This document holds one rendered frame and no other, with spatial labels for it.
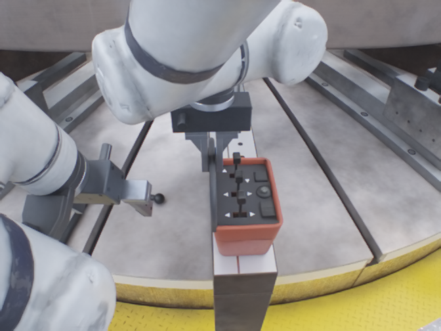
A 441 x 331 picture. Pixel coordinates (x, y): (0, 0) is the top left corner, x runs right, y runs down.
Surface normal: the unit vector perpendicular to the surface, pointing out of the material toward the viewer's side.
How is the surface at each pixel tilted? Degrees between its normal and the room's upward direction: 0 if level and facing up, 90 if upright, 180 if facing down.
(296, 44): 87
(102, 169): 25
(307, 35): 82
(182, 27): 118
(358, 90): 71
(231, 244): 97
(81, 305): 91
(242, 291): 90
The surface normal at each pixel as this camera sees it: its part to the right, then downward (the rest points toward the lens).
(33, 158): 0.80, 0.51
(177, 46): -0.25, 0.92
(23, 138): 0.93, 0.27
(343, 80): -0.86, 0.04
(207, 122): 0.04, 0.68
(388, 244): 0.00, -0.73
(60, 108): 0.89, -0.01
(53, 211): -0.14, -0.40
